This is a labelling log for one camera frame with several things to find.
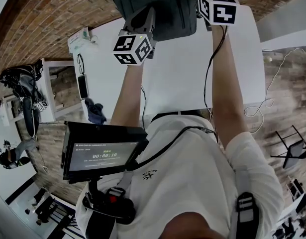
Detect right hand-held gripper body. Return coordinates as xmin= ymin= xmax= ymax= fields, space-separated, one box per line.
xmin=192 ymin=0 xmax=237 ymax=31

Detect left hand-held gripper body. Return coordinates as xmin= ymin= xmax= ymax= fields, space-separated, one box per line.
xmin=112 ymin=5 xmax=157 ymax=66

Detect dark grey backpack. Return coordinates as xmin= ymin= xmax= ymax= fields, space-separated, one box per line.
xmin=109 ymin=0 xmax=198 ymax=41

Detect person's right forearm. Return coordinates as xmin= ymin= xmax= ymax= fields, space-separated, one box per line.
xmin=211 ymin=25 xmax=250 ymax=151

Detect person's left forearm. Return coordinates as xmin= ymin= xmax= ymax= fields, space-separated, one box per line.
xmin=110 ymin=65 xmax=145 ymax=128

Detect crumpled dark blue cloth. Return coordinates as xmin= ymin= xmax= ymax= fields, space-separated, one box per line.
xmin=84 ymin=98 xmax=107 ymax=124

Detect black eyeglasses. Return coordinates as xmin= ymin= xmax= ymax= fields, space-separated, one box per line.
xmin=76 ymin=53 xmax=86 ymax=75

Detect white green tissue pack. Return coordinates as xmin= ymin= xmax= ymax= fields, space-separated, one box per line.
xmin=67 ymin=26 xmax=99 ymax=54

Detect black smartphone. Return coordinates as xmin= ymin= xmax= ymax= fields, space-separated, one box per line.
xmin=77 ymin=74 xmax=90 ymax=100

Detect person's black shorts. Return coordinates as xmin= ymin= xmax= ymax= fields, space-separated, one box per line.
xmin=150 ymin=110 xmax=208 ymax=121

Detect white side table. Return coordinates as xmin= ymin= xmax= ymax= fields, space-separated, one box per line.
xmin=39 ymin=58 xmax=81 ymax=123

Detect black chest-mounted monitor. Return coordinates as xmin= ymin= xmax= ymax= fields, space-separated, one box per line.
xmin=61 ymin=120 xmax=150 ymax=184

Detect black equipment pile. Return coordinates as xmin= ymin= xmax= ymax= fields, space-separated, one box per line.
xmin=0 ymin=60 xmax=49 ymax=138

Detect small white stand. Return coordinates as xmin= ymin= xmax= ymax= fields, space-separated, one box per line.
xmin=2 ymin=95 xmax=24 ymax=124

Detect person's white t-shirt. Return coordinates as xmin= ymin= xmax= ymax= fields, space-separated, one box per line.
xmin=75 ymin=113 xmax=285 ymax=239

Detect black folding chair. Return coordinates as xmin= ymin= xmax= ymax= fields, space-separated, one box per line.
xmin=270 ymin=124 xmax=306 ymax=169

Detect black metal railing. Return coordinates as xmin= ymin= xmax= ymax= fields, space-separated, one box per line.
xmin=34 ymin=193 xmax=80 ymax=236

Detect person's face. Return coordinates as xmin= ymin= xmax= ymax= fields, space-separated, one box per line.
xmin=162 ymin=213 xmax=230 ymax=239

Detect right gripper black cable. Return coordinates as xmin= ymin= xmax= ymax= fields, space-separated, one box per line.
xmin=203 ymin=25 xmax=229 ymax=124

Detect long white floor cable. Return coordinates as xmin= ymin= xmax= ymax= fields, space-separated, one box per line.
xmin=243 ymin=47 xmax=306 ymax=134

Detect black cable across shirt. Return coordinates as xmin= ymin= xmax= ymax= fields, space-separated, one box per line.
xmin=136 ymin=125 xmax=215 ymax=166

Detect black monitor mount clamp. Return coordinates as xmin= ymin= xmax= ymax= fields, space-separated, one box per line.
xmin=82 ymin=175 xmax=136 ymax=225

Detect grey black shoulder strap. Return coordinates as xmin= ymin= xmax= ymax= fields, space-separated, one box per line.
xmin=78 ymin=208 xmax=116 ymax=239
xmin=234 ymin=192 xmax=259 ymax=234

